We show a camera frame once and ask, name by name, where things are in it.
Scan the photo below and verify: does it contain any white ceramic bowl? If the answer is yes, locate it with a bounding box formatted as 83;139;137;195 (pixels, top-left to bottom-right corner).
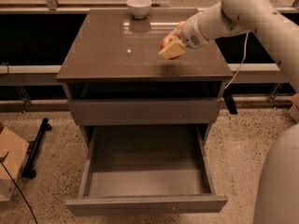
126;0;152;19

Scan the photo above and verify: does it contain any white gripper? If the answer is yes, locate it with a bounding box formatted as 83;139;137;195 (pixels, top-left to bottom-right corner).
159;13;209;60

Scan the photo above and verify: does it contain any closed grey top drawer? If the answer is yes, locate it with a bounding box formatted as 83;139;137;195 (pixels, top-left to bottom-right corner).
67;99;220;126

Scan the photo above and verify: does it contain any white power cable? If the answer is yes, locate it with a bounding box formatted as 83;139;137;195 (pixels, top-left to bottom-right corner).
223;31;250;91

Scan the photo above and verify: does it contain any red apple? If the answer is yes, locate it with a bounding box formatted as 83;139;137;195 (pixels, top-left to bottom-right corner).
159;36;181;60

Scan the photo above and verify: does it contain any orange fruit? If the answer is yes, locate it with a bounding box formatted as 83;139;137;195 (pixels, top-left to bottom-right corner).
177;21;186;29

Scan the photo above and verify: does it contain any grey drawer cabinet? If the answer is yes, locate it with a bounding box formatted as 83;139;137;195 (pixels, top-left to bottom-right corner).
56;8;232;140

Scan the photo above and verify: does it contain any open grey middle drawer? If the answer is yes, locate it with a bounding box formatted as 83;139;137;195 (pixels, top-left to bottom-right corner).
66;124;227;216

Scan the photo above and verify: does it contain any black cable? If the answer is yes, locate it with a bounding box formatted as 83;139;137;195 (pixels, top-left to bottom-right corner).
0;159;39;224

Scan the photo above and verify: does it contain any black metal bar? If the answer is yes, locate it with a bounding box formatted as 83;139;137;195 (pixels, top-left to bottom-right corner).
21;118;51;179

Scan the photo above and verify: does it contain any cardboard box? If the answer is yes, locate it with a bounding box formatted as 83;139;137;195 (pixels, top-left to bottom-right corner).
0;124;29;202

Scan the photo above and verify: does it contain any black cabinet foot bracket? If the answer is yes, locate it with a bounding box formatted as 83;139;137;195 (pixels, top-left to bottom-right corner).
222;88;237;115

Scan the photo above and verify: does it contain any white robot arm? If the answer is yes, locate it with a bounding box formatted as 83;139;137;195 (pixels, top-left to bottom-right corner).
160;0;299;224

